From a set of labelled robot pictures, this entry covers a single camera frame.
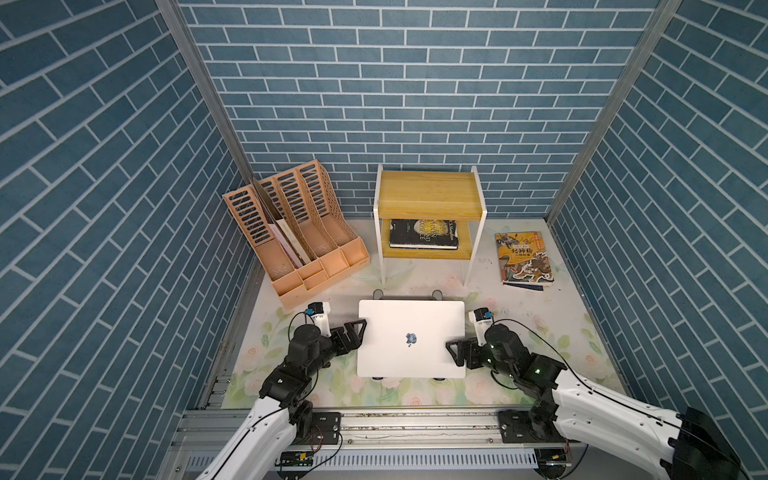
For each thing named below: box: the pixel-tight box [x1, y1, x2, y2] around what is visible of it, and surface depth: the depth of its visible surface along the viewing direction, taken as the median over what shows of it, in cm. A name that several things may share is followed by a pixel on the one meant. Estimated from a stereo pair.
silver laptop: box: [357, 300, 466, 379], surface depth 84 cm
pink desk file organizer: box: [222, 159, 370, 309], surface depth 102 cm
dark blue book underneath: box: [502, 282, 544, 291], surface depth 103 cm
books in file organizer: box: [267, 219, 311, 269], surface depth 87 cm
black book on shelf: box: [389, 219, 459, 250], surface depth 94 cm
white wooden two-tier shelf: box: [423, 166, 488, 286], surface depth 84 cm
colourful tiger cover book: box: [495, 231, 554, 283], surface depth 108 cm
